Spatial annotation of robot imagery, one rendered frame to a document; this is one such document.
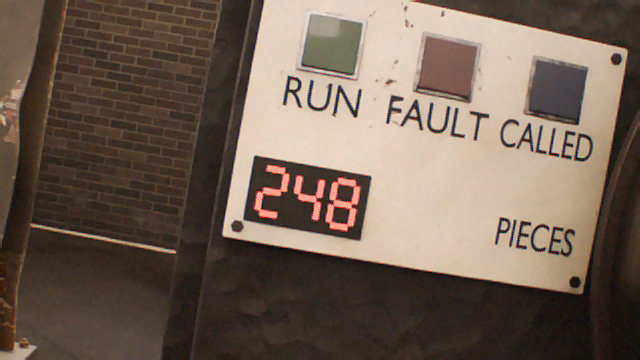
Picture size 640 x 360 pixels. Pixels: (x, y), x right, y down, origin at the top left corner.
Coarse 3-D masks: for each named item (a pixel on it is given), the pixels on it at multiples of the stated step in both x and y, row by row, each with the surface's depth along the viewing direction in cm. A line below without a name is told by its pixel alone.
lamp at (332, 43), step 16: (320, 16) 54; (320, 32) 54; (336, 32) 54; (352, 32) 54; (304, 48) 54; (320, 48) 54; (336, 48) 54; (352, 48) 54; (304, 64) 54; (320, 64) 54; (336, 64) 54; (352, 64) 54
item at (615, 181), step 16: (624, 144) 50; (624, 160) 49; (624, 176) 50; (608, 192) 50; (624, 192) 50; (608, 208) 50; (608, 224) 50; (608, 240) 50; (608, 256) 50; (592, 272) 51; (608, 272) 50; (592, 288) 50; (608, 288) 50; (592, 304) 50; (608, 304) 50; (592, 320) 51; (608, 320) 50; (592, 336) 51; (608, 336) 50; (608, 352) 50
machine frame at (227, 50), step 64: (256, 0) 56; (448, 0) 57; (512, 0) 57; (576, 0) 58; (192, 192) 65; (192, 256) 65; (256, 256) 57; (320, 256) 58; (192, 320) 66; (256, 320) 58; (320, 320) 58; (384, 320) 58; (448, 320) 58; (512, 320) 59; (576, 320) 59
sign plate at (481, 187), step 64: (320, 0) 55; (384, 0) 55; (256, 64) 55; (384, 64) 55; (512, 64) 56; (576, 64) 56; (256, 128) 55; (320, 128) 55; (384, 128) 55; (448, 128) 56; (512, 128) 56; (576, 128) 56; (256, 192) 55; (384, 192) 56; (448, 192) 56; (512, 192) 56; (576, 192) 56; (384, 256) 56; (448, 256) 56; (512, 256) 56; (576, 256) 57
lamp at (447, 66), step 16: (432, 48) 55; (448, 48) 55; (464, 48) 55; (432, 64) 55; (448, 64) 55; (464, 64) 55; (432, 80) 55; (448, 80) 55; (464, 80) 55; (464, 96) 55
